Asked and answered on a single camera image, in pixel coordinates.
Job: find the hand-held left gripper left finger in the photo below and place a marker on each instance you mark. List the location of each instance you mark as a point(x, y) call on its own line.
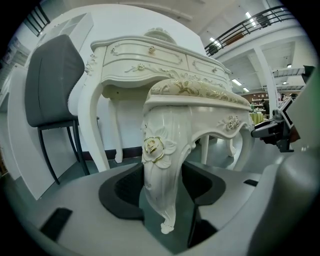
point(100, 225)

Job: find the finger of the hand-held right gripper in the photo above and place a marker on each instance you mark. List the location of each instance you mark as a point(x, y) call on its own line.
point(267, 128)

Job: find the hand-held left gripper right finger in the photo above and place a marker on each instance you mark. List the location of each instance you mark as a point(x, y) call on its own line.
point(225, 195)

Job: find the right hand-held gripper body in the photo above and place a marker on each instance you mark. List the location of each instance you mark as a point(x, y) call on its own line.
point(286, 120)

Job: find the white ornate stool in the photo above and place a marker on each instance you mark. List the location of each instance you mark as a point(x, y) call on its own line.
point(170, 125)

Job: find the white ornate dressing table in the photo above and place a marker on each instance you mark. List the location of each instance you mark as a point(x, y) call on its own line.
point(140, 62)

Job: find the yellow-green covered table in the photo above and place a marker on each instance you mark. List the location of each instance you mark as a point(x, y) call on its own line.
point(257, 118)

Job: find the black mezzanine railing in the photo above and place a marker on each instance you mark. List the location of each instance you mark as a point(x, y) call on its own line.
point(250, 27)

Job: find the grey upholstered chair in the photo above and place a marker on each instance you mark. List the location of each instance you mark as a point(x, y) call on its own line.
point(52, 82)

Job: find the white shelf cabinet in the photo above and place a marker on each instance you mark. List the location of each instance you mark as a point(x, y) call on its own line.
point(67, 30)

